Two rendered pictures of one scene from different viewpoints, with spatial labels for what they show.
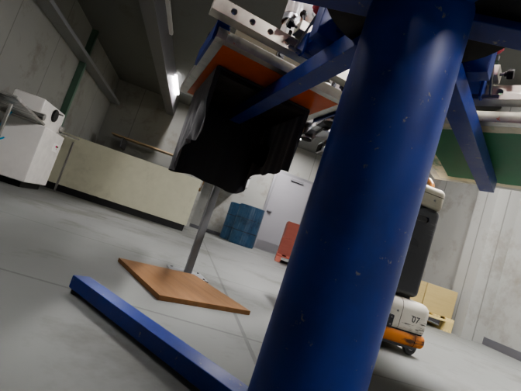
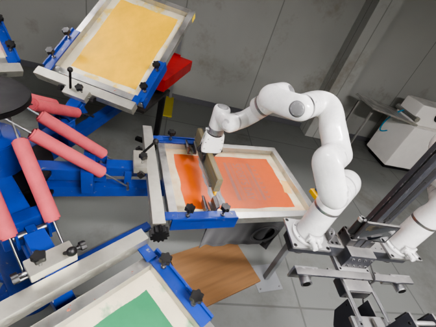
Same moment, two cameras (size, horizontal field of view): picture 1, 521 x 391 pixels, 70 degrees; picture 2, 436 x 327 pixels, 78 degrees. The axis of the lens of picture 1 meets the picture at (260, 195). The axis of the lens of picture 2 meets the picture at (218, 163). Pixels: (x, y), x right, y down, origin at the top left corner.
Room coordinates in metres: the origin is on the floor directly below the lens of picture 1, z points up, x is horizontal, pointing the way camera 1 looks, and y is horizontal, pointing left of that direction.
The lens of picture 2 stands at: (1.45, -0.96, 1.87)
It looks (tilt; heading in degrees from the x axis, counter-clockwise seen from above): 36 degrees down; 83
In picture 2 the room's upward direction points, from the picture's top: 19 degrees clockwise
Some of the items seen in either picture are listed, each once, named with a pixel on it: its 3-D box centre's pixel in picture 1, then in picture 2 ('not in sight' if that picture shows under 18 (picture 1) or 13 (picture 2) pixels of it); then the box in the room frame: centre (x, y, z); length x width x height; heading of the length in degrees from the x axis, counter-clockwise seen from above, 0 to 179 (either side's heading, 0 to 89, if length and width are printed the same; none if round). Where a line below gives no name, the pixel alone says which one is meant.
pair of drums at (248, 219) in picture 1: (241, 223); not in sight; (8.88, 0.21, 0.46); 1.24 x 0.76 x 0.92; 9
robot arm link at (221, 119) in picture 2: (301, 11); (224, 121); (1.54, 0.08, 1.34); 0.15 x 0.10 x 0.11; 141
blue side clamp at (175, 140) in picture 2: (211, 47); (183, 144); (1.37, 0.36, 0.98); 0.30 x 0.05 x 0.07; 21
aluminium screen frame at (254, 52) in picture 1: (253, 93); (233, 178); (1.69, 0.18, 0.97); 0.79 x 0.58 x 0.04; 21
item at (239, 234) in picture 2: (269, 149); (242, 227); (1.81, 0.03, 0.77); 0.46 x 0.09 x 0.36; 21
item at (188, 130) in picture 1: (193, 124); not in sight; (1.67, 0.39, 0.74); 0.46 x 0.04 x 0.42; 21
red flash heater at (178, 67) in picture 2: not in sight; (153, 65); (0.94, 1.21, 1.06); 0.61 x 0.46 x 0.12; 81
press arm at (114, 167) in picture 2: (316, 41); (126, 168); (1.16, -0.02, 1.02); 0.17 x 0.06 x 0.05; 21
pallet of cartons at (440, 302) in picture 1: (397, 292); not in sight; (4.59, -1.97, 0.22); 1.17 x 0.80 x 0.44; 9
